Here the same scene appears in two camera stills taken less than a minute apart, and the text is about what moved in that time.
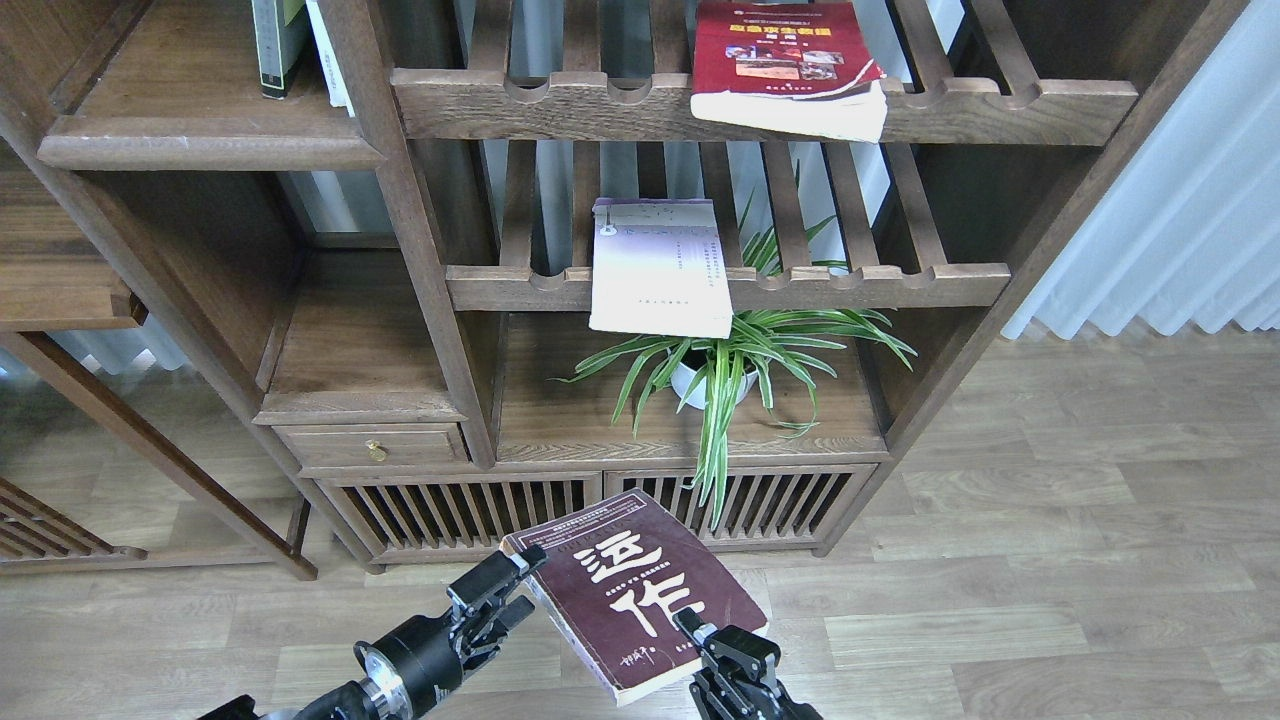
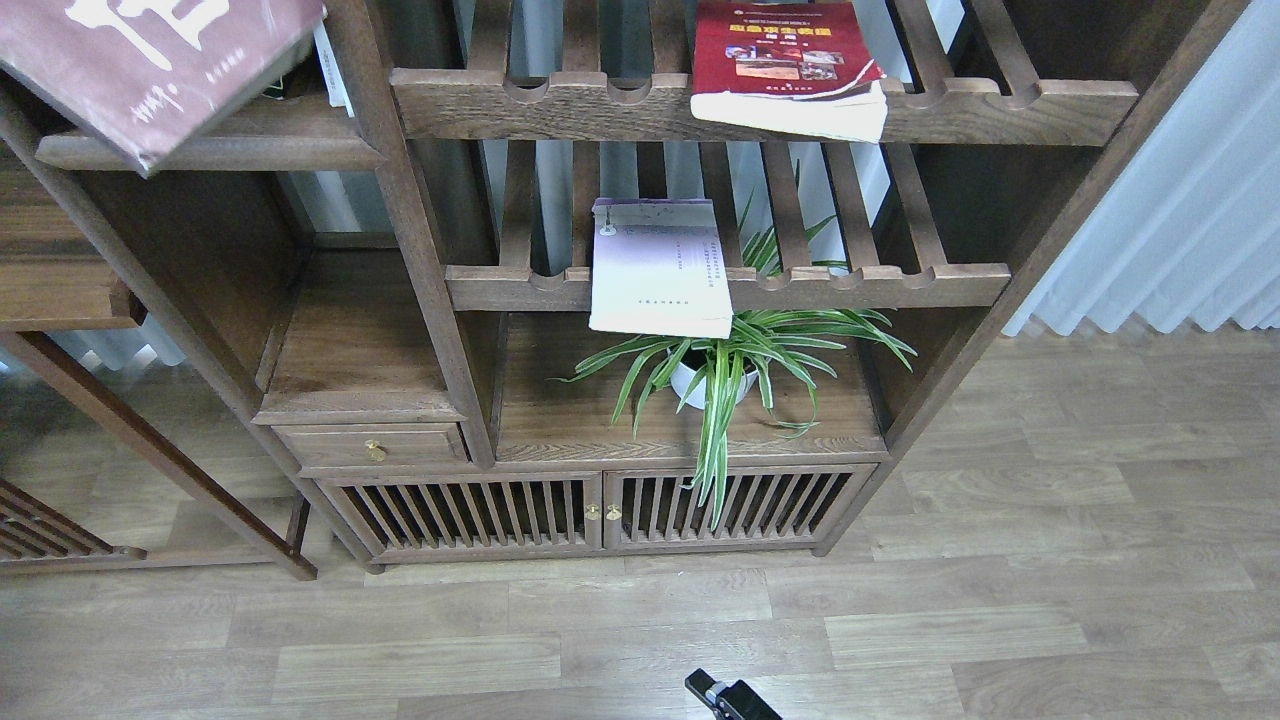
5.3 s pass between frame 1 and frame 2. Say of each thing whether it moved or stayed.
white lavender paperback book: stayed
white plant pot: stayed
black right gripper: moved
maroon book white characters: moved
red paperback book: stayed
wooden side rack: stayed
